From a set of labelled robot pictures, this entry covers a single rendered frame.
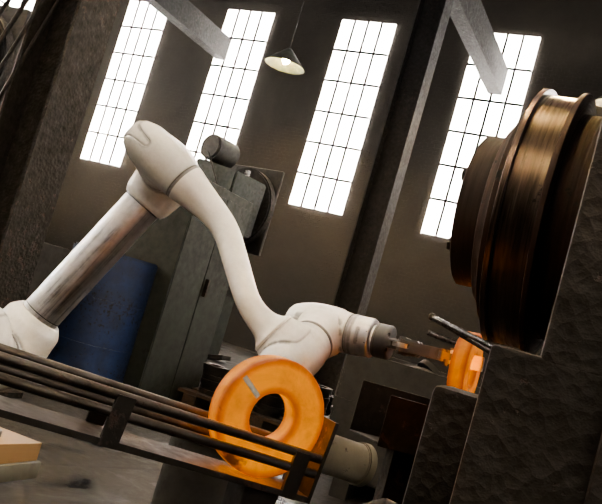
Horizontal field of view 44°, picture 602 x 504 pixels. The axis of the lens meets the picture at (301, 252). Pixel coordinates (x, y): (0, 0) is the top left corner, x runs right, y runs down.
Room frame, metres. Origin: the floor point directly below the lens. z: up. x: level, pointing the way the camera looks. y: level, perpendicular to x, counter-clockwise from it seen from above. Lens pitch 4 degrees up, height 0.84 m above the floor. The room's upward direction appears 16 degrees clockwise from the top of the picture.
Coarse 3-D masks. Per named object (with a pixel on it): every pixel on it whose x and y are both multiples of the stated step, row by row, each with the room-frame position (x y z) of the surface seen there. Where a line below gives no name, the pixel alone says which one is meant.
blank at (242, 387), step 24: (264, 360) 0.95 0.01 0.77; (288, 360) 0.97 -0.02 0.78; (240, 384) 0.94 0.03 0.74; (264, 384) 0.96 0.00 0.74; (288, 384) 0.97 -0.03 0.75; (312, 384) 0.99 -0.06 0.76; (216, 408) 0.94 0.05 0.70; (240, 408) 0.94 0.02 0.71; (288, 408) 1.00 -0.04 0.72; (312, 408) 0.99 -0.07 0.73; (216, 432) 0.94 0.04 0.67; (288, 432) 0.98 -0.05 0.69; (312, 432) 1.00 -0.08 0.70; (288, 456) 0.99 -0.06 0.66
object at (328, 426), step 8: (328, 424) 1.00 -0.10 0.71; (336, 424) 0.99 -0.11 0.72; (320, 432) 1.01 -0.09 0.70; (328, 432) 0.99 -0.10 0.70; (320, 440) 1.00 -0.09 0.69; (328, 440) 0.99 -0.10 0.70; (320, 448) 0.99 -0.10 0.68; (328, 448) 0.99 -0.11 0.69; (312, 464) 1.00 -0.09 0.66; (320, 464) 0.98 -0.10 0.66; (320, 472) 0.98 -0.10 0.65; (304, 480) 1.00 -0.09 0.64; (312, 480) 0.98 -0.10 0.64; (304, 488) 0.99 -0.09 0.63; (312, 488) 0.98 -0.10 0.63
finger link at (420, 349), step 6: (402, 342) 1.56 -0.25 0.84; (408, 342) 1.56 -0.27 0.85; (414, 342) 1.56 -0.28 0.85; (396, 348) 1.56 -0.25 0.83; (402, 348) 1.56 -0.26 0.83; (408, 348) 1.56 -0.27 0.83; (414, 348) 1.55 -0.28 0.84; (420, 348) 1.55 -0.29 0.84; (426, 348) 1.55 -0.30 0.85; (432, 348) 1.55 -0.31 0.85; (438, 348) 1.54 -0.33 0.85; (420, 354) 1.55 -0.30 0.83; (426, 354) 1.55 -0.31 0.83; (432, 354) 1.55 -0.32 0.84
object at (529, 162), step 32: (544, 96) 1.22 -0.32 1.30; (544, 128) 1.15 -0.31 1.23; (512, 160) 1.13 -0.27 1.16; (544, 160) 1.12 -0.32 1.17; (512, 192) 1.13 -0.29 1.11; (512, 224) 1.13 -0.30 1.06; (512, 256) 1.14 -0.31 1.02; (480, 288) 1.18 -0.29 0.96; (512, 288) 1.17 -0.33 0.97; (480, 320) 1.23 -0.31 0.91; (512, 320) 1.21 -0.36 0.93
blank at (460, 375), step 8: (480, 336) 1.55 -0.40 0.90; (456, 344) 1.50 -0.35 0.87; (464, 344) 1.50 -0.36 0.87; (456, 352) 1.49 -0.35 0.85; (464, 352) 1.49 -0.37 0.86; (472, 352) 1.51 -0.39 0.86; (480, 352) 1.58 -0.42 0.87; (456, 360) 1.49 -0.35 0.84; (464, 360) 1.48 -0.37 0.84; (456, 368) 1.49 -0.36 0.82; (464, 368) 1.48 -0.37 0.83; (448, 376) 1.49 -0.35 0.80; (456, 376) 1.49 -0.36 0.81; (464, 376) 1.49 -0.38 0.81; (472, 376) 1.58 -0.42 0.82; (448, 384) 1.50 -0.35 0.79; (456, 384) 1.49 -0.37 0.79; (464, 384) 1.50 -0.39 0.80; (472, 384) 1.57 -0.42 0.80; (472, 392) 1.58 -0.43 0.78
